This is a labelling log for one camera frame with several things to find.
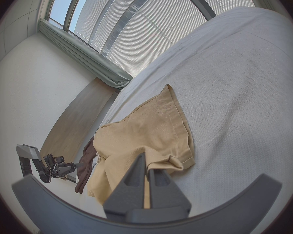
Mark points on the grey-green curtain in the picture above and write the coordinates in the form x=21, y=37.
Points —
x=88, y=55

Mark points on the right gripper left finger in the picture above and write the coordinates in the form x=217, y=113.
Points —
x=127, y=194

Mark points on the brown shorts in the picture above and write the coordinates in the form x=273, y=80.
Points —
x=86, y=162

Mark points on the bed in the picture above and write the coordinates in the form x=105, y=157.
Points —
x=234, y=82

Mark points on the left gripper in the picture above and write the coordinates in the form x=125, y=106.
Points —
x=64, y=169

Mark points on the window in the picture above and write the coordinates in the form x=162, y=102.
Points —
x=149, y=21

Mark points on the tan shorts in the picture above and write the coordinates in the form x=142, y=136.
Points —
x=141, y=130

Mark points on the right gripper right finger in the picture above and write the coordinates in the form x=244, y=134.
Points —
x=168, y=194

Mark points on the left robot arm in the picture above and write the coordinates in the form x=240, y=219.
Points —
x=29, y=151

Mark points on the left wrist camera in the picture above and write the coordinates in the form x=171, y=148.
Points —
x=59, y=159

